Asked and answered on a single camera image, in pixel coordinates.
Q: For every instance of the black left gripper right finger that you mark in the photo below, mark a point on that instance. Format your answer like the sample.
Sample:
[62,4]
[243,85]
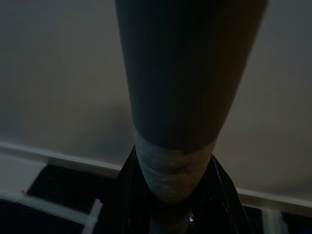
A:
[224,207]

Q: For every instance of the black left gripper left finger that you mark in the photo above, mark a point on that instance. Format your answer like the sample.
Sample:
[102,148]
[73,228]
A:
[129,195]

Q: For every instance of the black floor mat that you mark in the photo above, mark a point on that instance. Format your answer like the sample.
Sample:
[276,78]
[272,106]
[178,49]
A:
[61,185]

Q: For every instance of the white floor tape strip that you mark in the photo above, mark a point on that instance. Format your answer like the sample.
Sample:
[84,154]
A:
[48,207]

